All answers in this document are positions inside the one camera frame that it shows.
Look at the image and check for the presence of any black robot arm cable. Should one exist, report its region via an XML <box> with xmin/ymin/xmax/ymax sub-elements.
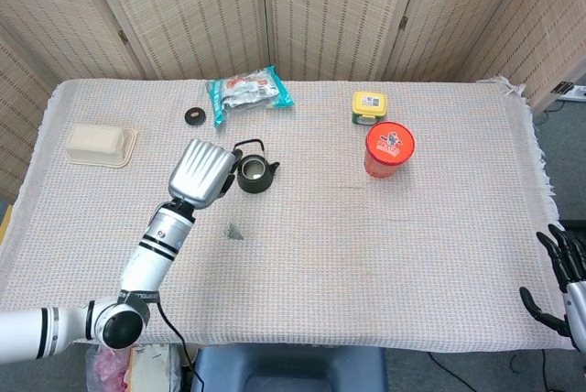
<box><xmin>157</xmin><ymin>302</ymin><xmax>206</xmax><ymax>392</ymax></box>

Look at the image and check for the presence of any green box with yellow lid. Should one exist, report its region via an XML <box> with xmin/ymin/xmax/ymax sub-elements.
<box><xmin>351</xmin><ymin>90</ymin><xmax>388</xmax><ymax>126</ymax></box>

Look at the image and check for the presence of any black floor cable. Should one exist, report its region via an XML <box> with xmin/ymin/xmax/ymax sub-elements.
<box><xmin>429</xmin><ymin>353</ymin><xmax>466</xmax><ymax>387</ymax></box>

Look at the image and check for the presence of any teal snack package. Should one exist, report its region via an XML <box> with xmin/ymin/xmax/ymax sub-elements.
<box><xmin>205</xmin><ymin>65</ymin><xmax>295</xmax><ymax>130</ymax></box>

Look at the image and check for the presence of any blue padded chair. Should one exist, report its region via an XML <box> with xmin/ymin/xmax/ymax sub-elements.
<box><xmin>190</xmin><ymin>343</ymin><xmax>389</xmax><ymax>392</ymax></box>

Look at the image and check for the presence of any pink plastic bag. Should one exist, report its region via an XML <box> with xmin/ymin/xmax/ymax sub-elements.
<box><xmin>86</xmin><ymin>345</ymin><xmax>133</xmax><ymax>392</ymax></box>

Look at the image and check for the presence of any cardboard box with papers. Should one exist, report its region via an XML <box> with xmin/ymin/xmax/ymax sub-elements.
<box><xmin>127</xmin><ymin>344</ymin><xmax>182</xmax><ymax>392</ymax></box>

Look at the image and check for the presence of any yellow flat object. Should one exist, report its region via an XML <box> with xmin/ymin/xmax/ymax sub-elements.
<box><xmin>0</xmin><ymin>203</ymin><xmax>14</xmax><ymax>246</ymax></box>

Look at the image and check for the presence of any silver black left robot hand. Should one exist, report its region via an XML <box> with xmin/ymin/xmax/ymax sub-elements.
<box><xmin>167</xmin><ymin>137</ymin><xmax>243</xmax><ymax>218</ymax></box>

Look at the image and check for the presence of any beige takeout food container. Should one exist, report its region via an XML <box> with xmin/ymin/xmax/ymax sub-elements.
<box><xmin>63</xmin><ymin>122</ymin><xmax>139</xmax><ymax>168</ymax></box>

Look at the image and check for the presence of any white woven tablecloth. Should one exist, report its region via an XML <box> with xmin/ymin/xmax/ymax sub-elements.
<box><xmin>0</xmin><ymin>75</ymin><xmax>586</xmax><ymax>357</ymax></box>

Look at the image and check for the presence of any white power strip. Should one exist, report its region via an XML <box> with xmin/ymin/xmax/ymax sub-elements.
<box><xmin>560</xmin><ymin>84</ymin><xmax>586</xmax><ymax>103</ymax></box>

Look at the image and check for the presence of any orange tub with red lid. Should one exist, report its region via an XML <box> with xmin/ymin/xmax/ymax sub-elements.
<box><xmin>364</xmin><ymin>120</ymin><xmax>417</xmax><ymax>180</ymax></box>

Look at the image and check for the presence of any woven bamboo folding screen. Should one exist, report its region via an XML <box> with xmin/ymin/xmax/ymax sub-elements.
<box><xmin>0</xmin><ymin>0</ymin><xmax>586</xmax><ymax>203</ymax></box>

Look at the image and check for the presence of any black cast iron teapot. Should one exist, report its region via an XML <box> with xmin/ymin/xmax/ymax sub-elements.
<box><xmin>231</xmin><ymin>138</ymin><xmax>281</xmax><ymax>195</ymax></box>

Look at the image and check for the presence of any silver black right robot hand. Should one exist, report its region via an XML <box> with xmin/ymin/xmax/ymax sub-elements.
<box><xmin>519</xmin><ymin>223</ymin><xmax>586</xmax><ymax>353</ymax></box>

